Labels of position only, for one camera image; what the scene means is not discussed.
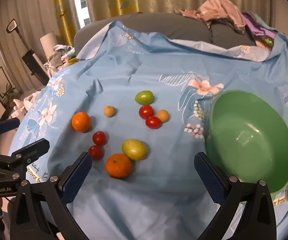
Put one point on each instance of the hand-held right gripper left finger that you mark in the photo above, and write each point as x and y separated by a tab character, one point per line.
76	177

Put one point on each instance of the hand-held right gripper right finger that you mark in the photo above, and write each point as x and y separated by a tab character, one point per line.
208	177

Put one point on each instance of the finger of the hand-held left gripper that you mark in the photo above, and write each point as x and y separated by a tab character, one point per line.
6	125
32	149

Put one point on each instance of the red cherry tomato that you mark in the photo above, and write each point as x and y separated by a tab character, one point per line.
96	152
153	122
146	111
99	138

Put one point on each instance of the orange mandarin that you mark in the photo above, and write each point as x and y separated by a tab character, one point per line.
118	166
81	122

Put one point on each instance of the green plastic bowl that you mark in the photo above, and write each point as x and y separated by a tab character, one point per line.
246	142

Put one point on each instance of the yellow-green lemon front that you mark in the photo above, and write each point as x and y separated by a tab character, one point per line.
134	149

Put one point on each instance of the small kumquat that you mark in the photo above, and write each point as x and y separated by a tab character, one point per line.
163	115
109	111

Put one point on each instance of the white crumpled cloth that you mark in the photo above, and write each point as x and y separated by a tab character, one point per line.
21	103

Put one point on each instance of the green potted plant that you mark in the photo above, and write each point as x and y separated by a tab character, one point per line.
7	95

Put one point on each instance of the black stick vacuum cleaner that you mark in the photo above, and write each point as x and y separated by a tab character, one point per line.
34	65

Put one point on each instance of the heap of mixed clothes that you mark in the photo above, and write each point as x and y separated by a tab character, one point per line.
59	57

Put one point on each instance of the blue floral blanket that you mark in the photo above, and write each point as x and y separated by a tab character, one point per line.
146	67

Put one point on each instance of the window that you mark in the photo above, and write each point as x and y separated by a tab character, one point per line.
80	2

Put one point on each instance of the grey sofa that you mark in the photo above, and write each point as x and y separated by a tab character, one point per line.
173	26

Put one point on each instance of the purple garment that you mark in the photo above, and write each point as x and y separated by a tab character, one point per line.
258	27

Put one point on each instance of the pink garment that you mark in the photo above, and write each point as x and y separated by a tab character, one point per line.
218	10

